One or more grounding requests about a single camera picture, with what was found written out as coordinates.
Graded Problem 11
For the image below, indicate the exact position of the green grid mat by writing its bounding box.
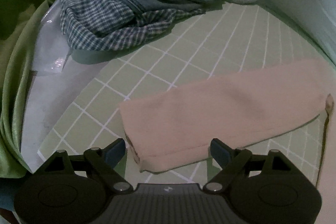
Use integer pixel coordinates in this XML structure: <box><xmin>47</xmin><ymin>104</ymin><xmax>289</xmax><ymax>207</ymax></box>
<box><xmin>38</xmin><ymin>0</ymin><xmax>332</xmax><ymax>186</ymax></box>

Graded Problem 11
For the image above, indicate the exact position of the blue white plaid shirt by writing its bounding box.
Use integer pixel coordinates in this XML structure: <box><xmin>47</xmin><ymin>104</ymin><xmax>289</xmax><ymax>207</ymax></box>
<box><xmin>59</xmin><ymin>0</ymin><xmax>240</xmax><ymax>53</ymax></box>

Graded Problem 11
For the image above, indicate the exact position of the clear plastic sheet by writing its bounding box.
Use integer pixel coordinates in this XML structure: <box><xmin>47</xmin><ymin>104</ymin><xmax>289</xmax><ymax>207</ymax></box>
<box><xmin>31</xmin><ymin>0</ymin><xmax>72</xmax><ymax>75</ymax></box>

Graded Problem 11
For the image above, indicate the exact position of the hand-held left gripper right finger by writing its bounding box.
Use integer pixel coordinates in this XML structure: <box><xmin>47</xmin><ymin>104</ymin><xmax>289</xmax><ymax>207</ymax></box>
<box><xmin>203</xmin><ymin>138</ymin><xmax>292</xmax><ymax>193</ymax></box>

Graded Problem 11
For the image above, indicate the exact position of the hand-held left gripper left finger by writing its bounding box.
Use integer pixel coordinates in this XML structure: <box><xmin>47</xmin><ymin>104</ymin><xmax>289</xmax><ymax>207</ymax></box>
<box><xmin>43</xmin><ymin>138</ymin><xmax>135</xmax><ymax>193</ymax></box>

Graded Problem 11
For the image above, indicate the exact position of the beige pink garment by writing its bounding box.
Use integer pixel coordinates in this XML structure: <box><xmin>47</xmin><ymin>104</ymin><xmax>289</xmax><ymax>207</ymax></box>
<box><xmin>118</xmin><ymin>57</ymin><xmax>335</xmax><ymax>173</ymax></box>

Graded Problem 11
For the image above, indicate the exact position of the green curtain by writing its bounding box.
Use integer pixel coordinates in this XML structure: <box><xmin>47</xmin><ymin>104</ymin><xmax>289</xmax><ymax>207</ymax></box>
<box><xmin>0</xmin><ymin>0</ymin><xmax>64</xmax><ymax>179</ymax></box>

